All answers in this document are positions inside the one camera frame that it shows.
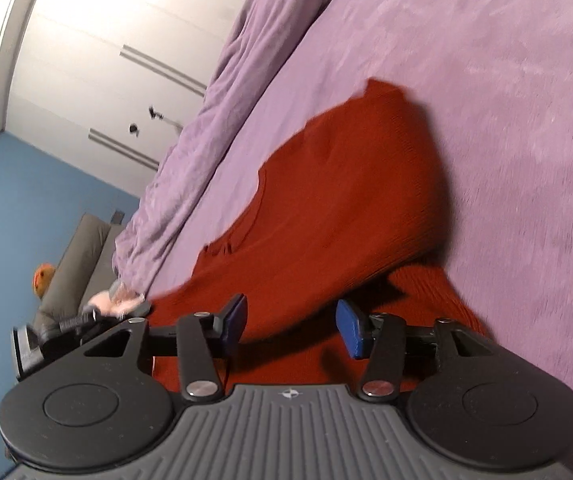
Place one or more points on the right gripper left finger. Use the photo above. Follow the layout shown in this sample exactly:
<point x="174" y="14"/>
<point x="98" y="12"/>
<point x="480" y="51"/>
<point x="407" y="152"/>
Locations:
<point x="201" y="339"/>

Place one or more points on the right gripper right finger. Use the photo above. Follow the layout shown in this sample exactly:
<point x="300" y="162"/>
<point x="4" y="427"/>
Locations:
<point x="380" y="340"/>

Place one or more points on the dark red knit cardigan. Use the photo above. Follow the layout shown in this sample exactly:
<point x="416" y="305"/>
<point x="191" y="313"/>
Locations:
<point x="354" y="207"/>

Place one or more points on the orange plush toy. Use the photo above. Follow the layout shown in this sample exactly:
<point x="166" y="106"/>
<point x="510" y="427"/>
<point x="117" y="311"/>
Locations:
<point x="42" y="279"/>

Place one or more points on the pink plush toy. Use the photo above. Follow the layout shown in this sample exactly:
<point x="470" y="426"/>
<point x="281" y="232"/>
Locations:
<point x="119" y="301"/>

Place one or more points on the grey headboard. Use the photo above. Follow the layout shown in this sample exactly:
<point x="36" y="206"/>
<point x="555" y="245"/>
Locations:
<point x="84" y="270"/>

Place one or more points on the white wardrobe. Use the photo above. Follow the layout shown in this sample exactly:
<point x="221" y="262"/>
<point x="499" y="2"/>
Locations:
<point x="107" y="85"/>

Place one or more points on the purple bed sheet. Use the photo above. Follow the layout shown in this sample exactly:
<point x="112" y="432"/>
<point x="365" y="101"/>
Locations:
<point x="496" y="79"/>

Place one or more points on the purple duvet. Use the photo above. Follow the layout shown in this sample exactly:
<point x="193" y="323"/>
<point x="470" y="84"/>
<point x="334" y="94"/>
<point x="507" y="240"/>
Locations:
<point x="262" y="38"/>

